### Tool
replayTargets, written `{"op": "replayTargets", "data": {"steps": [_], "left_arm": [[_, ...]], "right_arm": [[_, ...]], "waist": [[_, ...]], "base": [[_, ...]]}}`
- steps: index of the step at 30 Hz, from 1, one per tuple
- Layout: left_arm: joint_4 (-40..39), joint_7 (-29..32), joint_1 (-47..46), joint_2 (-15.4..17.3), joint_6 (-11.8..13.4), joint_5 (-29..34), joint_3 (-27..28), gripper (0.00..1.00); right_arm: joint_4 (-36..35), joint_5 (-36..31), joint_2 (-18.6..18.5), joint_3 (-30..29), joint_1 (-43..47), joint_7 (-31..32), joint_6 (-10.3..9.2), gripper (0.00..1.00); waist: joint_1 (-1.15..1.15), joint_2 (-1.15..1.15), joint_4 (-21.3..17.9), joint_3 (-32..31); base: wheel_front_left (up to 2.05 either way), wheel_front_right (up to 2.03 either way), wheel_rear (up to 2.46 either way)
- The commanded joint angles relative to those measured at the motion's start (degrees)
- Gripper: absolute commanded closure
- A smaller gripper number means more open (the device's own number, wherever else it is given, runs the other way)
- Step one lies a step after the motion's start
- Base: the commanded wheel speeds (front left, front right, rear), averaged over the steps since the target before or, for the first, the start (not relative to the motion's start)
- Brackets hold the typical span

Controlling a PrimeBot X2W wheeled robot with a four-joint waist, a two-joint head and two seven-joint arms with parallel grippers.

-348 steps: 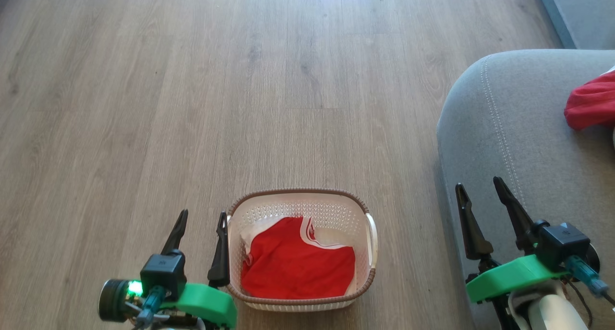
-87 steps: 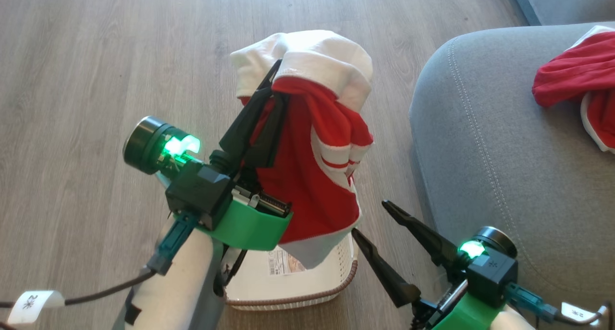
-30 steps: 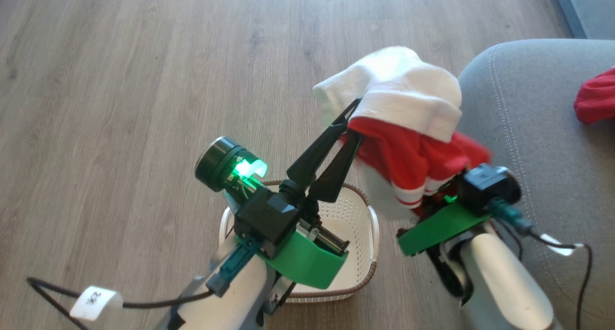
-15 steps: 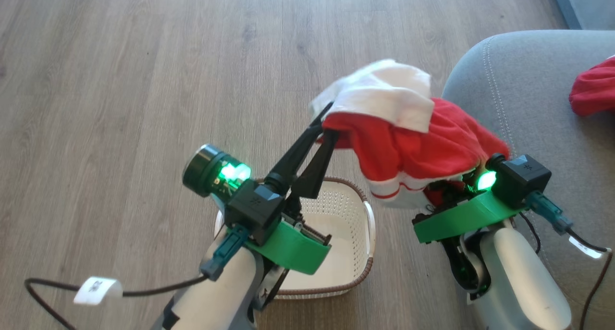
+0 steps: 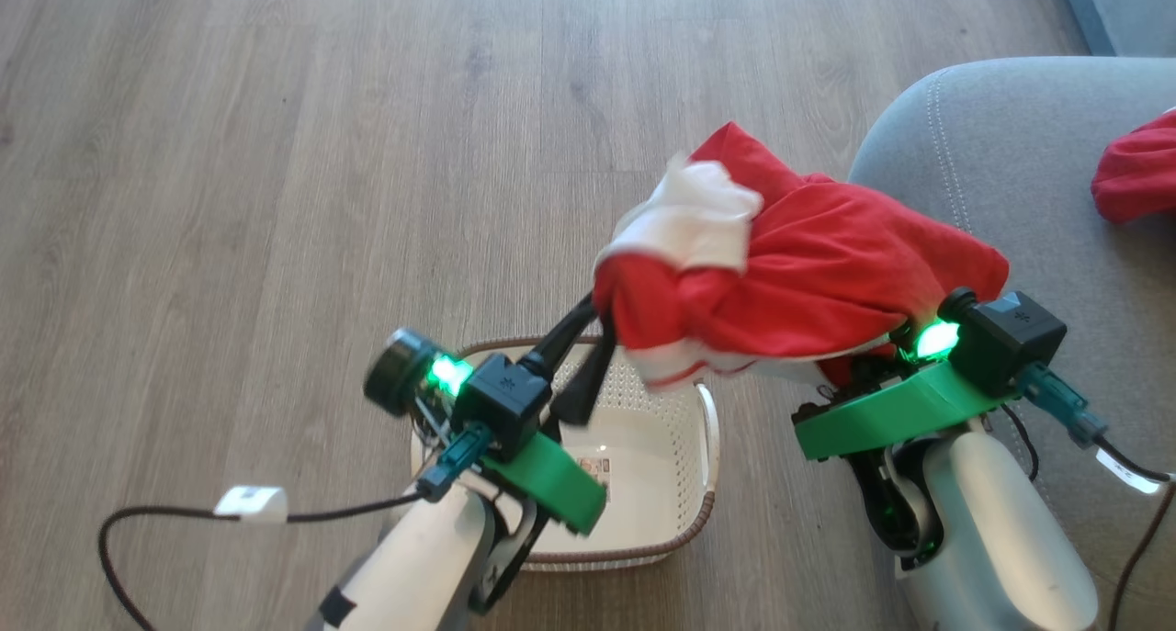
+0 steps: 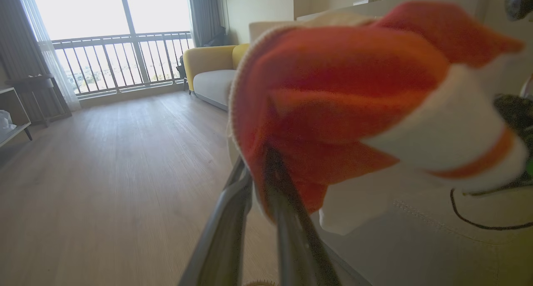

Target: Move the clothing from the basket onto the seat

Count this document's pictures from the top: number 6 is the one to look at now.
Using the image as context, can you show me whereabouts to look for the large fabric sofa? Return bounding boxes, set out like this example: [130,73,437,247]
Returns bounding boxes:
[227,0,533,286]

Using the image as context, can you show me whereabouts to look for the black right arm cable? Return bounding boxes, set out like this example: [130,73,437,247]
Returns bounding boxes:
[449,188,533,231]

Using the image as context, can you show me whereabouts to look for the red and white garment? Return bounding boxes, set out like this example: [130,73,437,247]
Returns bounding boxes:
[228,1,528,236]

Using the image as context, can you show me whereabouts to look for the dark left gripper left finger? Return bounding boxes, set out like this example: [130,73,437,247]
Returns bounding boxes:
[178,156,254,286]

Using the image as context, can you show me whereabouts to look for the white low shelf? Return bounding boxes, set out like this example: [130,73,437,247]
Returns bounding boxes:
[0,86,34,150]

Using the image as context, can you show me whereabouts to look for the dark wooden side table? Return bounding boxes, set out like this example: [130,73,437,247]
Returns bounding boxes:
[6,73,72,127]

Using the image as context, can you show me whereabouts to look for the metal balcony railing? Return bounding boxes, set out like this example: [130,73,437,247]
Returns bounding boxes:
[40,31,194,97]

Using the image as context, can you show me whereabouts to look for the yellow and grey couch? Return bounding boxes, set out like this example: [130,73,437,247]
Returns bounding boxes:
[183,43,250,111]

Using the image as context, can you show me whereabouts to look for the sheer white curtain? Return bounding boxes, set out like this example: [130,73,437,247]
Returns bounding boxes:
[17,0,82,112]

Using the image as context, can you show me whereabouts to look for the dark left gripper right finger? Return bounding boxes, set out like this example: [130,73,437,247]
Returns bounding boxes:
[264,146,341,286]

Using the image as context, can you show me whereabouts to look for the grey window curtain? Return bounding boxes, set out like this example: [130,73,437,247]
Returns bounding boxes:
[187,0,226,48]
[0,0,63,120]

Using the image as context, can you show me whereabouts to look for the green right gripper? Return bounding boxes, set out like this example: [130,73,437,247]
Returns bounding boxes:
[493,93,533,191]

